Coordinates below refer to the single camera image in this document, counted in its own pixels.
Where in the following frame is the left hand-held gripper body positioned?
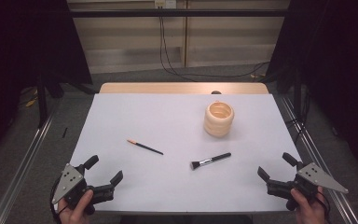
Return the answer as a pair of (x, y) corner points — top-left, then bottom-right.
(51, 163), (117, 217)

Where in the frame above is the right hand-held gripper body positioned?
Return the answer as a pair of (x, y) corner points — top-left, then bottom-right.
(265, 161), (350, 212)

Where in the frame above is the black-handled makeup brush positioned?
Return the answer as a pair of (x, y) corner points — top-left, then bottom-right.
(189, 151), (232, 171)

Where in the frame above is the beige ribbed holder cup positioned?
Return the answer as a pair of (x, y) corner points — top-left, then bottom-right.
(203, 100), (235, 138)

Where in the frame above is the person's left hand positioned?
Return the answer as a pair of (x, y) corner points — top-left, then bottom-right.
(57, 189), (94, 224)

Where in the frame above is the person's right hand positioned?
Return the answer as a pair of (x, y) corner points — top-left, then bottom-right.
(290, 186), (328, 224)

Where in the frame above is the black metal stand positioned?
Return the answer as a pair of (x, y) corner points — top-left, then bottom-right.
(36, 69), (98, 128)
(293, 66), (303, 123)

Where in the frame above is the white table sheet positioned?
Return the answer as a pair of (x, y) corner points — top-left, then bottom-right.
(49, 92), (324, 216)

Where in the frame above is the dark curtain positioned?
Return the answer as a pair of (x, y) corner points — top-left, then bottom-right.
(0, 0), (93, 167)
(264, 0), (358, 180)

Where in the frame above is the black horizontal bar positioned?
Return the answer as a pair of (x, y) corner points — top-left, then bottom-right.
(69, 8), (288, 18)

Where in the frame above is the aluminium floor rail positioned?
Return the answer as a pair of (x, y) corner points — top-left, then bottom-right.
(279, 95), (358, 224)
(0, 101), (62, 224)

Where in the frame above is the right hand-held gripper cable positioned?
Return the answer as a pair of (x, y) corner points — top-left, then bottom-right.
(315, 189), (333, 224)

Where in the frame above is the hand-held gripper cable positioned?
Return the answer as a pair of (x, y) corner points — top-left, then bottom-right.
(49, 176), (63, 224)
(315, 189), (333, 224)

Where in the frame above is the black floor cable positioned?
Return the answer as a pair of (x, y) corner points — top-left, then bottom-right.
(286, 91), (310, 145)

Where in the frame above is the left hand-held gripper cable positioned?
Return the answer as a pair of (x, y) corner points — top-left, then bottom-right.
(49, 176), (63, 224)

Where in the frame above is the black wall cable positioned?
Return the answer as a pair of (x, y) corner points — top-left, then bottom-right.
(161, 16), (271, 79)
(158, 16), (200, 82)

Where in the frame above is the white wall socket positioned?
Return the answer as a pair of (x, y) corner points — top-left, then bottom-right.
(154, 0), (177, 9)

